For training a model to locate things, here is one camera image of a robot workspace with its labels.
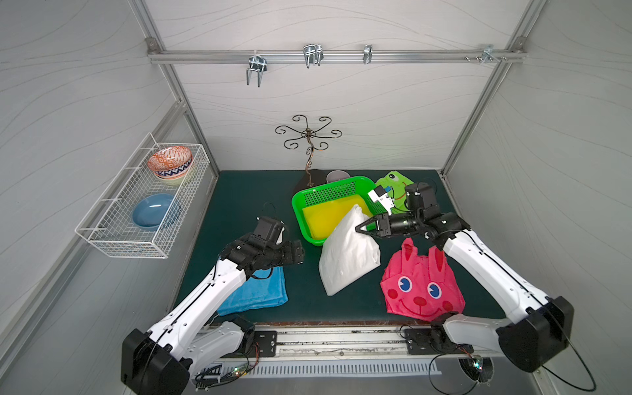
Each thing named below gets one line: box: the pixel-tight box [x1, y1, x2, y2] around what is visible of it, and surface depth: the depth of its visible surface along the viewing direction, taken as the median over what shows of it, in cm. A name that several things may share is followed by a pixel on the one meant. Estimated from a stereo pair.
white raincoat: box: [318, 204, 382, 298], surface depth 70 cm
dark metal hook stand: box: [274, 114, 343, 187], surface depth 93 cm
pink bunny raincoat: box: [380, 237, 466, 322], surface depth 85 cm
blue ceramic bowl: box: [132, 193, 175, 232], surface depth 66 cm
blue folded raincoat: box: [217, 265, 289, 316], surface depth 83 cm
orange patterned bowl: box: [147, 145, 193, 180], surface depth 73 cm
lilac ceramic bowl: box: [325, 169, 352, 184], surface depth 113 cm
